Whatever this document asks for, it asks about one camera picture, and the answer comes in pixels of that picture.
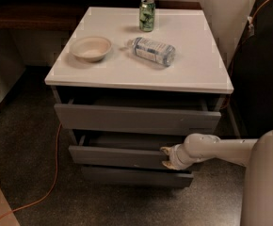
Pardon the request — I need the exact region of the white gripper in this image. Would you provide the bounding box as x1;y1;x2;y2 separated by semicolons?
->
160;144;195;170

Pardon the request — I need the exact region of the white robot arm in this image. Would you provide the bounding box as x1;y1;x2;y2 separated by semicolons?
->
161;130;273;226

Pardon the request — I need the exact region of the grey top drawer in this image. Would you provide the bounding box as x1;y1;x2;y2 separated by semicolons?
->
55;104;221;136

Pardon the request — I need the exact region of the white top drawer cabinet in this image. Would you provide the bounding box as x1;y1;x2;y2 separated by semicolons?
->
43;6;234;189

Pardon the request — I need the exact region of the clear plastic water bottle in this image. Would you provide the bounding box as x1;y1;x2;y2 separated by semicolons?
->
127;37;176;67

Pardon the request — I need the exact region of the beige paper bowl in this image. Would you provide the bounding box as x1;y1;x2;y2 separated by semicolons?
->
70;37;112;62

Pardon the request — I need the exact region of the green soda can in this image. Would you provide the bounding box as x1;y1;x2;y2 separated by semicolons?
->
139;0;155;32

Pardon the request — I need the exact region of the dark wooden desk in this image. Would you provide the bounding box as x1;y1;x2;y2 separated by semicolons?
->
0;0;202;32

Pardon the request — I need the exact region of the orange floor cable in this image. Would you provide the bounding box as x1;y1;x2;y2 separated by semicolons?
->
0;123;63;226

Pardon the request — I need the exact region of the orange wall cable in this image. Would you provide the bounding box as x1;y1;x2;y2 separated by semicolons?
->
218;0;273;111

